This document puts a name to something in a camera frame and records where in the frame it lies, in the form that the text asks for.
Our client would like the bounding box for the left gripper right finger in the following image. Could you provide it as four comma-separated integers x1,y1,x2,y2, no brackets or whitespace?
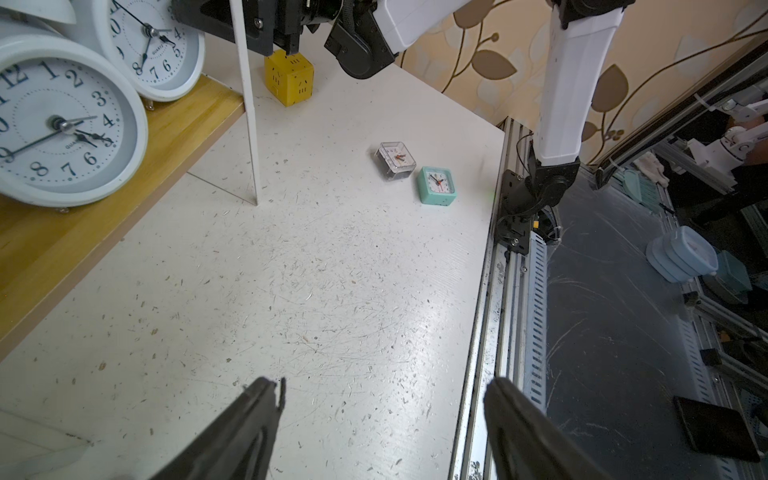
483,377,610,480

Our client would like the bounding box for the yellow cube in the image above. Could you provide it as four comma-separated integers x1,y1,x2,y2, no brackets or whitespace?
264,49,314,107

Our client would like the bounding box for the white twin-bell alarm clock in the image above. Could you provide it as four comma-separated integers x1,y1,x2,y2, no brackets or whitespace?
1,0,77,25
1,15,149,208

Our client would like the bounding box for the grey square alarm clock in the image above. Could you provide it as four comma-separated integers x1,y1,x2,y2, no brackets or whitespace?
376,141,417,180

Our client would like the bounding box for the wooden two-tier shelf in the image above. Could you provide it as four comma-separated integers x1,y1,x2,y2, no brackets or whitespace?
1,14,244,354

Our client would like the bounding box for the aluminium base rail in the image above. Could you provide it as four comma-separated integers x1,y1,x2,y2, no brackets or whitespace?
448,118,547,479

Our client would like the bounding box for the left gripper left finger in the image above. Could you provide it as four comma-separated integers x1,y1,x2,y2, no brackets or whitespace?
153,377,286,479

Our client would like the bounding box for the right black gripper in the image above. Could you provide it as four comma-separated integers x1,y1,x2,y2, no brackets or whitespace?
170,0,319,57

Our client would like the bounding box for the large white twin-bell clock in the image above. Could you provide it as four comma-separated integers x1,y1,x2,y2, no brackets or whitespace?
60,0,205,102

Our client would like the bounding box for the teal square alarm clock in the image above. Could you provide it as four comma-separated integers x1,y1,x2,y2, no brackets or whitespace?
417,166,457,206

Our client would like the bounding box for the black phone on floor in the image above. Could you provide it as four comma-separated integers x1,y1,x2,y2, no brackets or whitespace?
673,396,761,463

